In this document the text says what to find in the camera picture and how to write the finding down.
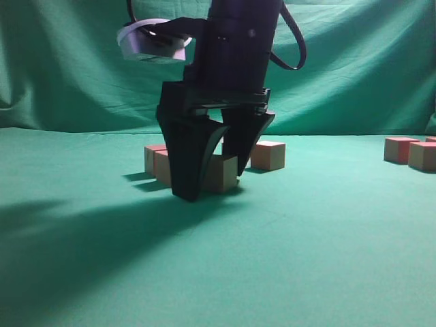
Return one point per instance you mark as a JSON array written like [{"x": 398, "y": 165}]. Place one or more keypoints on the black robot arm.
[{"x": 245, "y": 8}]

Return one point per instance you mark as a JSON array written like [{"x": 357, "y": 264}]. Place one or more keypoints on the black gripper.
[{"x": 228, "y": 71}]

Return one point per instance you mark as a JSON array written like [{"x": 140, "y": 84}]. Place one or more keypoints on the green cloth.
[{"x": 339, "y": 237}]

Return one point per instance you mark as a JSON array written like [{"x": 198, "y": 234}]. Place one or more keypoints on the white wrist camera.
[{"x": 137, "y": 43}]

